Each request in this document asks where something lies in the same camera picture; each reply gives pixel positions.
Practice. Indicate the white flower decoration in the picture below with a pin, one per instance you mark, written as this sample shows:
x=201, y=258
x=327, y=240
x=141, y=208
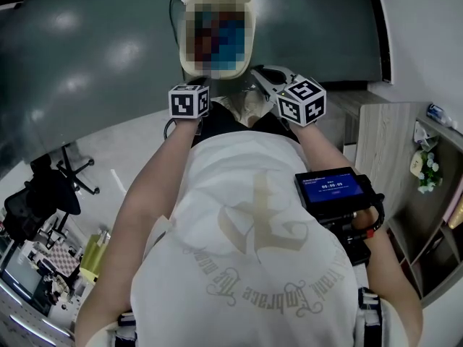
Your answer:
x=428, y=174

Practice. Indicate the light wooden shelf unit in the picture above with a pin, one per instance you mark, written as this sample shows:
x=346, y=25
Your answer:
x=383, y=136

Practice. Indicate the black device with blue screen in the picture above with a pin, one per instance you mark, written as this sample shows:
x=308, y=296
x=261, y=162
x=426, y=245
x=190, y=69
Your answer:
x=332, y=188

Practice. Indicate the black mesh office chair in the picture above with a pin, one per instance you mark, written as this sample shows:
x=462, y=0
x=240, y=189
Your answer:
x=43, y=193

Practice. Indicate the person's left forearm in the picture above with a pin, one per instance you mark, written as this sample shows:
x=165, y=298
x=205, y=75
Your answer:
x=152, y=179

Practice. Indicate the clear tissue packet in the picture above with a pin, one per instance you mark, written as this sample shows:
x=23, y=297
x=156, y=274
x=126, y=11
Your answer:
x=426, y=136

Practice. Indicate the person's right forearm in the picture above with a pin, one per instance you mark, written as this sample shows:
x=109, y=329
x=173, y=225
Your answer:
x=318, y=150

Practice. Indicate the person's black shorts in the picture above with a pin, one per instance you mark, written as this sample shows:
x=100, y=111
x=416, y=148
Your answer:
x=224, y=125

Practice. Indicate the blue white packet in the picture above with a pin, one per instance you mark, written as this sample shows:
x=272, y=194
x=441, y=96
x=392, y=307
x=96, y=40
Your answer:
x=441, y=115

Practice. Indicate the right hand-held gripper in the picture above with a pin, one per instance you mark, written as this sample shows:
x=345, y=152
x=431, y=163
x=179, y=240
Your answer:
x=302, y=101

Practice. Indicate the yellow book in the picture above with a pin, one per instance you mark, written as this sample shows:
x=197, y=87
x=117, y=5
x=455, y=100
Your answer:
x=457, y=219

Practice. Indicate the yellow-green ribbed foam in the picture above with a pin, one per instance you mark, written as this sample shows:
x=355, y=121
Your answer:
x=93, y=255

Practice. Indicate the person's cream shoe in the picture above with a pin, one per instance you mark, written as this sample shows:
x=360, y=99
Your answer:
x=249, y=107

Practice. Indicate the pink book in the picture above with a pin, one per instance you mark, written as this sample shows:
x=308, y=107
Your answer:
x=455, y=208

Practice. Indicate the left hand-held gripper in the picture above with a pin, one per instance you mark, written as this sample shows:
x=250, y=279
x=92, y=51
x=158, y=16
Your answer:
x=184, y=103

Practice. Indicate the person's white printed t-shirt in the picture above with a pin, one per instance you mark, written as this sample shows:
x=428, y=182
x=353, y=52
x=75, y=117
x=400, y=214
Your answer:
x=235, y=201

